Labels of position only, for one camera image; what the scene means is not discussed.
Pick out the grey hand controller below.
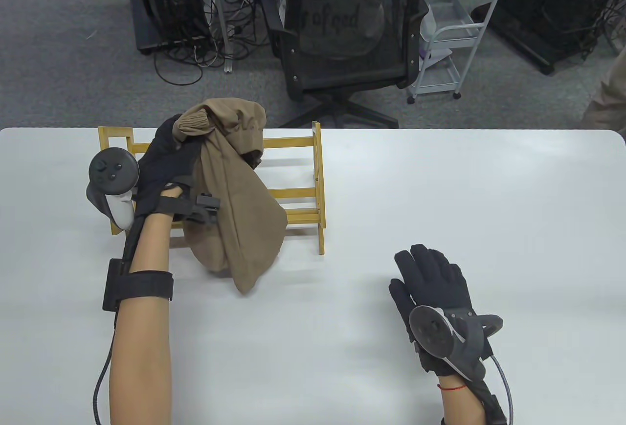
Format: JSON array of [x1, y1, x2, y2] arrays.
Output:
[[408, 306, 503, 380], [87, 149, 141, 231]]

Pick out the black mesh office chair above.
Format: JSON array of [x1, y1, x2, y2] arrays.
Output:
[[259, 0, 438, 129]]

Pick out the grey right arm cable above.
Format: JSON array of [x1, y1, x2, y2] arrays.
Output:
[[489, 354, 515, 425]]

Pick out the person's right hand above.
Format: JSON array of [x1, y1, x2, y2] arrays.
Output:
[[389, 244, 490, 378]]

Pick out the black forearm strap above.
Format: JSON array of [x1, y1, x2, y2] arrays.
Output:
[[465, 371, 509, 425], [103, 215, 174, 312]]

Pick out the person's right forearm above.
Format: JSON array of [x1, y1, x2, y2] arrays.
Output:
[[438, 374, 485, 425]]

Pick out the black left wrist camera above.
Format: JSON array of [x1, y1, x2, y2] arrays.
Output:
[[156, 193, 222, 226]]

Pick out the grey left hand controller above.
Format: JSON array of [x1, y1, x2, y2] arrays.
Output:
[[87, 149, 141, 231]]

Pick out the grey right hand controller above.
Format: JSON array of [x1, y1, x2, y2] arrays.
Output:
[[408, 306, 503, 380]]

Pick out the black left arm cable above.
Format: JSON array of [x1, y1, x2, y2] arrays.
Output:
[[93, 313, 120, 425]]

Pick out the white metal table leg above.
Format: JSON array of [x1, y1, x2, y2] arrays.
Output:
[[205, 0, 235, 73]]

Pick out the tangle of black cables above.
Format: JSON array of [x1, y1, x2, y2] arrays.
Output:
[[154, 0, 274, 86]]

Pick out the black right forearm strap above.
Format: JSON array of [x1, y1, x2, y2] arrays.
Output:
[[465, 371, 509, 425]]

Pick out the tan shorts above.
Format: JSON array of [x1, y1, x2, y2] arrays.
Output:
[[172, 97, 288, 294]]

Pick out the person's left hand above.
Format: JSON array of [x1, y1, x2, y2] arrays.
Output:
[[133, 113, 216, 218]]

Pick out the wooden book rack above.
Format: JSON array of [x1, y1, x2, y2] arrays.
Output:
[[98, 121, 326, 255]]

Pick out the black left forearm strap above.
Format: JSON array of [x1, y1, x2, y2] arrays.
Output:
[[103, 215, 174, 312]]

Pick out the person's left forearm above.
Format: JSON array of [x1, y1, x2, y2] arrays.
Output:
[[109, 212, 174, 425]]

